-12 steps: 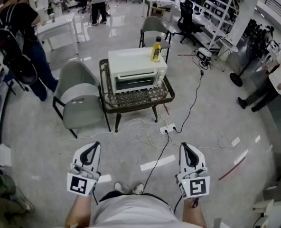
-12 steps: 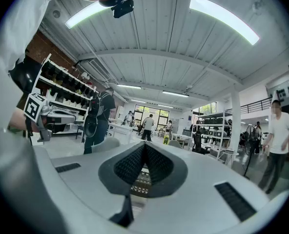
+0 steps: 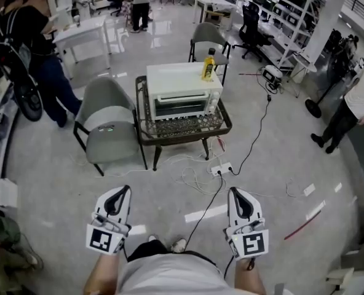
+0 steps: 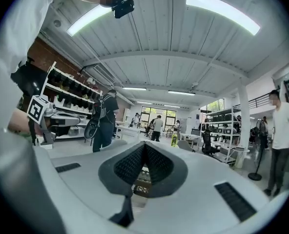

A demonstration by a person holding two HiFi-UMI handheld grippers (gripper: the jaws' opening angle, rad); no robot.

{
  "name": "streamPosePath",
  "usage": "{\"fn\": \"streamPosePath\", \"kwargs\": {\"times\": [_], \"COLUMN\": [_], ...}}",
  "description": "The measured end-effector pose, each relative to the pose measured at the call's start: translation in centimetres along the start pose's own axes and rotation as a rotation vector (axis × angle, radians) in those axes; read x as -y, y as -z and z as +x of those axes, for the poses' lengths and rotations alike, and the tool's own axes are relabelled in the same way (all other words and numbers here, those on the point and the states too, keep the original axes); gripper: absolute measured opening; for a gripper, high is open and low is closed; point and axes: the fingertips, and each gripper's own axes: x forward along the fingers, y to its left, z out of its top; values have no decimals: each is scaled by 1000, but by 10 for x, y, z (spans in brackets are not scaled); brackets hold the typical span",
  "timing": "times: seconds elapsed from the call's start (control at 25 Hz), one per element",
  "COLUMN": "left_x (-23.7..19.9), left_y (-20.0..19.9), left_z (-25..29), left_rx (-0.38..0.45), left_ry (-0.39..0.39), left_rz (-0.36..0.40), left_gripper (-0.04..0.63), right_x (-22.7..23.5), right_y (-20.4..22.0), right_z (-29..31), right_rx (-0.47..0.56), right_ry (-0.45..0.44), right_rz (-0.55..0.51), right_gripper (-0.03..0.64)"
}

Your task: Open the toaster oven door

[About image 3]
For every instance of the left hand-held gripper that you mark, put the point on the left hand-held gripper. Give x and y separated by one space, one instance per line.
99 238

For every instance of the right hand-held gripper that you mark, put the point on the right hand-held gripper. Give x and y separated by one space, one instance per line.
254 243

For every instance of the white oven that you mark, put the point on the white oven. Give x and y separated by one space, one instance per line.
182 78

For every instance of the person's left forearm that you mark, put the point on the person's left forearm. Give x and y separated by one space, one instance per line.
99 275

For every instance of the person's right forearm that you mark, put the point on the person's right forearm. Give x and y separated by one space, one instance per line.
249 278

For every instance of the white power strip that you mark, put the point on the white power strip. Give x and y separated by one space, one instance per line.
222 168
186 177
309 189

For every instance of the person's left shoe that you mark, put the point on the person's left shoe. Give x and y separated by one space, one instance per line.
152 238

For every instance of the person's shoe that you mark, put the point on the person's shoe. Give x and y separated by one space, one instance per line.
152 238
179 244

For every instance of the person's black trousers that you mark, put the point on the person's black trousers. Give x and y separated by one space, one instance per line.
151 249

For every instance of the person's right shoe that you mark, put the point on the person's right shoe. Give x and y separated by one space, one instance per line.
179 244

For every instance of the eyeglasses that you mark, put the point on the eyeglasses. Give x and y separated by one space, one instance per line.
105 130

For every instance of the person's white shirt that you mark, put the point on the person's white shirt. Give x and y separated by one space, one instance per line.
176 275

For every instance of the wicker glass-top table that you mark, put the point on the wicker glass-top table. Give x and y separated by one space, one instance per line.
185 131

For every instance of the white box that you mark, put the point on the white box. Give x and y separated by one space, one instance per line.
7 192

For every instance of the green bag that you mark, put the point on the green bag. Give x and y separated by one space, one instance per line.
0 226

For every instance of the cardboard boxes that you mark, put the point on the cardboard boxes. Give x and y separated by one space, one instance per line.
354 263

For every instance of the black floor fan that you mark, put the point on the black floor fan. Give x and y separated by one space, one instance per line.
313 107

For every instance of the white portable power station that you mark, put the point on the white portable power station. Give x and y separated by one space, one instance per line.
271 74

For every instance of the yellow oil bottle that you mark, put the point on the yellow oil bottle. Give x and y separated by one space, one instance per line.
208 68

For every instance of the black backpack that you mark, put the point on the black backpack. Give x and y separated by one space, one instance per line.
25 81

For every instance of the white round side table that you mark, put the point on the white round side table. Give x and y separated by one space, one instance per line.
305 63

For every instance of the black office chair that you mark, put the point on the black office chair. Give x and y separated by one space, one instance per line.
252 26
114 5

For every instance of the white rack with black cases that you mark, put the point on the white rack with black cases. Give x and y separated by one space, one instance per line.
280 14

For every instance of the grey chair black frame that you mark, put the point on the grey chair black frame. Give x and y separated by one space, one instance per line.
206 35
108 109

